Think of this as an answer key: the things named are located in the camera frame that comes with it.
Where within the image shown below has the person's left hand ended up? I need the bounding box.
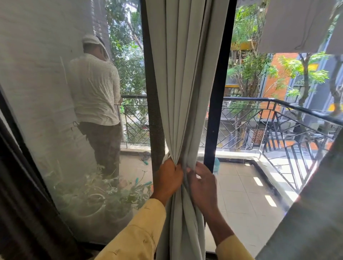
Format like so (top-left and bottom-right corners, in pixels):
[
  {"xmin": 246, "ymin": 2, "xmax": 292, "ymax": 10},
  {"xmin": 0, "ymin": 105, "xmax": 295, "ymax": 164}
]
[{"xmin": 151, "ymin": 158, "xmax": 184, "ymax": 207}]

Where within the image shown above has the person's right hand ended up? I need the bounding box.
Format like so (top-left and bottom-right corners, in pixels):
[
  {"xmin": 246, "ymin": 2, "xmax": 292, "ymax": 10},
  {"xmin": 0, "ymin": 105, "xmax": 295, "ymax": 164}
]
[{"xmin": 187, "ymin": 161, "xmax": 219, "ymax": 218}]

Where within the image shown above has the light grey curtain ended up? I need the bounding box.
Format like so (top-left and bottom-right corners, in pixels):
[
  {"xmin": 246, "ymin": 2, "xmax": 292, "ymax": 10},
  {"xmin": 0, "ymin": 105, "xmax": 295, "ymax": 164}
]
[
  {"xmin": 256, "ymin": 136, "xmax": 343, "ymax": 260},
  {"xmin": 144, "ymin": 0, "xmax": 231, "ymax": 260}
]

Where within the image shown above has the person's right forearm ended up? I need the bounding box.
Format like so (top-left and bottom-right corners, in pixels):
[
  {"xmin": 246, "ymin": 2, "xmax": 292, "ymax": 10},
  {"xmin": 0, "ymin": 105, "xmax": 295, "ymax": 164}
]
[{"xmin": 205, "ymin": 209, "xmax": 255, "ymax": 260}]

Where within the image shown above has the person's left forearm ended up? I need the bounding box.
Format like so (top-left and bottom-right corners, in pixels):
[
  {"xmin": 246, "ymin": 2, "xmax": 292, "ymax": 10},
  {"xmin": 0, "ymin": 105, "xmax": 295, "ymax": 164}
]
[{"xmin": 94, "ymin": 197, "xmax": 166, "ymax": 260}]

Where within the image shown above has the leafy plant in white pot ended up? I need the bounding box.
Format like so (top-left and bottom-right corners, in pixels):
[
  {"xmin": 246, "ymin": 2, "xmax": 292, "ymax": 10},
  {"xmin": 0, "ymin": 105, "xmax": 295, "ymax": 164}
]
[{"xmin": 60, "ymin": 166, "xmax": 108, "ymax": 218}]

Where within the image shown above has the black metal balcony railing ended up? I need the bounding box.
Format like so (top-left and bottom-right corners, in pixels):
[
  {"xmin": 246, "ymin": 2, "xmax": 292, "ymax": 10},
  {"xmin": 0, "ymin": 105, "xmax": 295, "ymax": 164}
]
[{"xmin": 120, "ymin": 95, "xmax": 343, "ymax": 194}]

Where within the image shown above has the tall sword-leaf plant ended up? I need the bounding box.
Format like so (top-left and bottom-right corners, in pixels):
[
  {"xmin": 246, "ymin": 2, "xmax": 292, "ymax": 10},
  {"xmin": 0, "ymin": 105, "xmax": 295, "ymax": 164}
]
[{"xmin": 44, "ymin": 159, "xmax": 66, "ymax": 193}]

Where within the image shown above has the orange brick building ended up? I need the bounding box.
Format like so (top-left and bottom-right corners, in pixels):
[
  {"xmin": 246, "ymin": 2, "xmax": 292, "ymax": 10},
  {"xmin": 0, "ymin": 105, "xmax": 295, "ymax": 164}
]
[{"xmin": 224, "ymin": 52, "xmax": 343, "ymax": 150}]

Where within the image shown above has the dark textured window post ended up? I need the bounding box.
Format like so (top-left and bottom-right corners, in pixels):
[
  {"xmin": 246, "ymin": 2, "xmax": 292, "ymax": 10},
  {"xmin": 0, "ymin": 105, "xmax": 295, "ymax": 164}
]
[{"xmin": 140, "ymin": 0, "xmax": 166, "ymax": 172}]

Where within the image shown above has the black sliding door frame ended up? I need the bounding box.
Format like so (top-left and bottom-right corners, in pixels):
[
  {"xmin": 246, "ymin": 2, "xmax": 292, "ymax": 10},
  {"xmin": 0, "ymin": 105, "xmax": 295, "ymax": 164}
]
[{"xmin": 203, "ymin": 0, "xmax": 238, "ymax": 172}]

